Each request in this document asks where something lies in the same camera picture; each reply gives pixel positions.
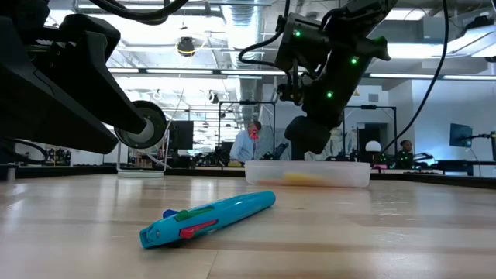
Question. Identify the person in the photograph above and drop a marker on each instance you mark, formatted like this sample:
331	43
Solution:
242	147
404	155

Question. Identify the blue multicolour pen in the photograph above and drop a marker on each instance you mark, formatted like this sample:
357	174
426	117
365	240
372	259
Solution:
217	215

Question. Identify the silver ventilation duct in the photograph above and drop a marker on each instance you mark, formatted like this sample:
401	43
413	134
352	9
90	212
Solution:
242	38

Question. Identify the dark upright screen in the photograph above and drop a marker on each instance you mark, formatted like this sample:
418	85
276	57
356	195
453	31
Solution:
182	135

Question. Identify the black frame stand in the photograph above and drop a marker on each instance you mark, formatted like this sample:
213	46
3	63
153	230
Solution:
248	102
368	107

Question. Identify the long ceiling light bar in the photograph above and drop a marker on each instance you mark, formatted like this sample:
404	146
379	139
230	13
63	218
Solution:
193	71

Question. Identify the clear box with orange lid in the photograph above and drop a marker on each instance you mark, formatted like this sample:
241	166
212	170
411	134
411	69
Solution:
310	170

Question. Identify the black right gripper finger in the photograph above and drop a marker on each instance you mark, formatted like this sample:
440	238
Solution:
308	135

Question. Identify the white spotlight lamp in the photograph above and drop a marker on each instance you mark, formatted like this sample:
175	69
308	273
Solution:
151	124

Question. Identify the white globe lamp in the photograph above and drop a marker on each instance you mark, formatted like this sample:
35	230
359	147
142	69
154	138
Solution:
373	146

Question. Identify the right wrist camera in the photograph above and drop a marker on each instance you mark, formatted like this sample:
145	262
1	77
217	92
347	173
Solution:
306	42

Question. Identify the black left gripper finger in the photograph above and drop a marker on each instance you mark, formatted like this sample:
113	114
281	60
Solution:
100	85
46	100

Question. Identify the yellow pen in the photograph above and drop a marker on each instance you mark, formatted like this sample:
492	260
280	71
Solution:
302	179

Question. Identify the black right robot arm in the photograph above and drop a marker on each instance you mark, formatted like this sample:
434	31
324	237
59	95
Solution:
368	9

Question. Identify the dark computer monitor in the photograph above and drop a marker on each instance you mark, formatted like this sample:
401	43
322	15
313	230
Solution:
461	135

